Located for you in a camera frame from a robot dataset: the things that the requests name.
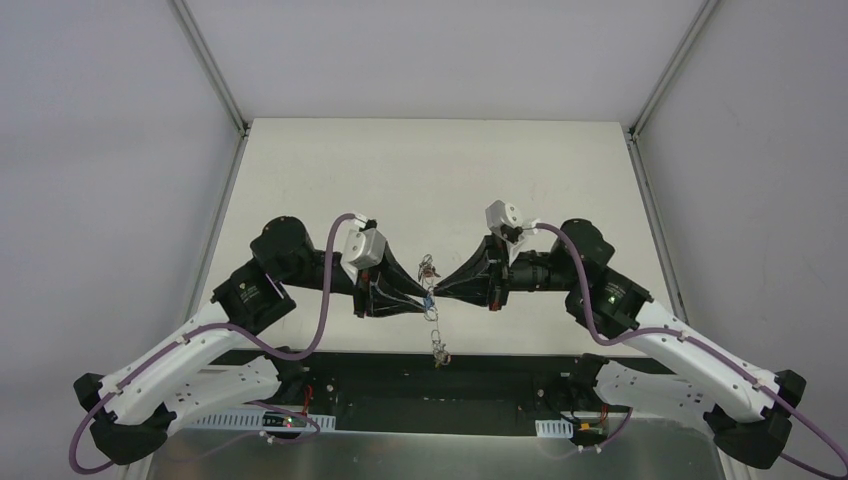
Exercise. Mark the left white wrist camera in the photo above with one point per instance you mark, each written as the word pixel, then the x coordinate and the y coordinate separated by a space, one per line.
pixel 363 249

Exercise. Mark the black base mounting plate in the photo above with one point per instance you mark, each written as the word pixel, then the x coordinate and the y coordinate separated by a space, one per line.
pixel 489 395

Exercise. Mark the left aluminium frame post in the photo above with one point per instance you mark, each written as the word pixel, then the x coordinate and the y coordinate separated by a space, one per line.
pixel 226 132

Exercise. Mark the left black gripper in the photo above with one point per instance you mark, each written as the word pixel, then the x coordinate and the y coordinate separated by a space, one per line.
pixel 361 290

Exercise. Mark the white cable duct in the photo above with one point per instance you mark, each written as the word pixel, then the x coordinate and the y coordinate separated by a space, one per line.
pixel 252 420
pixel 559 428

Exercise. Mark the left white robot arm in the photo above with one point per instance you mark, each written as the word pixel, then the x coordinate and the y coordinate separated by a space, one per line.
pixel 217 358

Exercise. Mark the right aluminium frame post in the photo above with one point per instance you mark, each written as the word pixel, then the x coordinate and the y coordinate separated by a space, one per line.
pixel 634 140

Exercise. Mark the silver crescent key holder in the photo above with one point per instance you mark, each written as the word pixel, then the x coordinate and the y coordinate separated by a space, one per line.
pixel 428 278

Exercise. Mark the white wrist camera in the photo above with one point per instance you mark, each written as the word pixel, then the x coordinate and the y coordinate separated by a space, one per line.
pixel 507 223
pixel 363 249

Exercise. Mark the left white cable duct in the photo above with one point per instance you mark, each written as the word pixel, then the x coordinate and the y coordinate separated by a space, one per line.
pixel 252 420

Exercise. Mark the aluminium frame post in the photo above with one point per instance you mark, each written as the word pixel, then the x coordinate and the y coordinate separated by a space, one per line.
pixel 634 140
pixel 226 132

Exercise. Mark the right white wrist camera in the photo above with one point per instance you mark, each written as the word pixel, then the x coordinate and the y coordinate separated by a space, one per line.
pixel 507 223

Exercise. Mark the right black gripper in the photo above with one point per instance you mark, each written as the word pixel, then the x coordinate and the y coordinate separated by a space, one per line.
pixel 498 281

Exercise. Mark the key with red tag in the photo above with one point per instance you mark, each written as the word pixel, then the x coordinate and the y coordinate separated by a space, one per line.
pixel 431 271

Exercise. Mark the right white cable duct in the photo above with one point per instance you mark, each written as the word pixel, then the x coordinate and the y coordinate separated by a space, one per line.
pixel 559 428

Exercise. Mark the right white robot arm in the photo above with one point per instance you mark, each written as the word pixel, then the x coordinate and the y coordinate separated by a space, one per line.
pixel 746 409

